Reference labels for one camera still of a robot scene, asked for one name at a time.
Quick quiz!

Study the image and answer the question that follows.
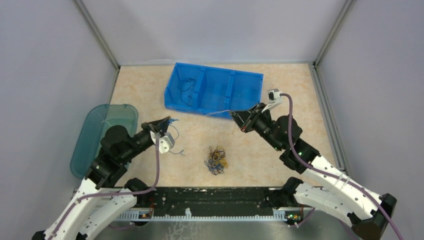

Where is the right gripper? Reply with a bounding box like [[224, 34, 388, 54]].
[[229, 102, 284, 151]]

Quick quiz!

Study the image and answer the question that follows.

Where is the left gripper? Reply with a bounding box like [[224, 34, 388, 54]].
[[120, 115, 171, 163]]

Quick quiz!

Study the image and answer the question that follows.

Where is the coloured cable bundle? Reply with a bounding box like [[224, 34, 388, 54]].
[[203, 145, 230, 176]]

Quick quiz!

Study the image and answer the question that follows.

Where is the dark blue cable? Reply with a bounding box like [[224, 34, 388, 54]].
[[177, 76, 196, 107]]

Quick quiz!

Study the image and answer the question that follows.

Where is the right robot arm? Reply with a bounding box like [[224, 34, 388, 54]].
[[229, 103, 397, 240]]

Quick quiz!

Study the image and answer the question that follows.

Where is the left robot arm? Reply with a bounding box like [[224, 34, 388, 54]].
[[32, 116, 175, 240]]

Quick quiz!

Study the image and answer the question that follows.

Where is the blue three-compartment bin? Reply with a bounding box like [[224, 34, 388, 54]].
[[164, 62, 264, 119]]

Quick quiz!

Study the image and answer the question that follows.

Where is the teal transparent plastic tray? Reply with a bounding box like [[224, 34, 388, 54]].
[[70, 104, 139, 180]]

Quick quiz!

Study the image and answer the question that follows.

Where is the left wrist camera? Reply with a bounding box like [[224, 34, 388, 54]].
[[152, 132, 175, 154]]

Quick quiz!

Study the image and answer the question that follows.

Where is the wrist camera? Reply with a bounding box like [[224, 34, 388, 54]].
[[262, 88, 283, 112], [152, 132, 175, 154]]

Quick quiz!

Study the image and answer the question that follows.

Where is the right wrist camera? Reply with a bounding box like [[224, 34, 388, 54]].
[[262, 88, 283, 112]]

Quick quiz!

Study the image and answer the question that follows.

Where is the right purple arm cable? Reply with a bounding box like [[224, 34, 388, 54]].
[[279, 93, 405, 240]]

